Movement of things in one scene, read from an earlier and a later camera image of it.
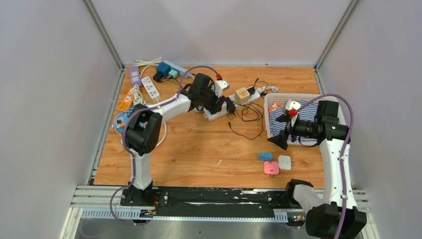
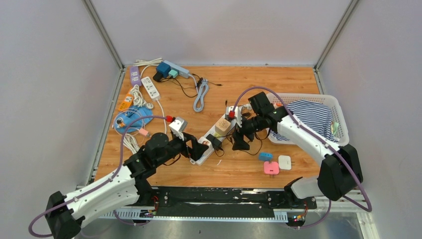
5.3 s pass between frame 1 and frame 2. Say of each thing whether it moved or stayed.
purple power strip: stayed
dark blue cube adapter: stayed
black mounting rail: stayed
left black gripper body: moved
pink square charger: stayed
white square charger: stayed
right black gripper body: moved
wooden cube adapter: moved
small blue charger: stayed
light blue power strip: stayed
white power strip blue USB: moved
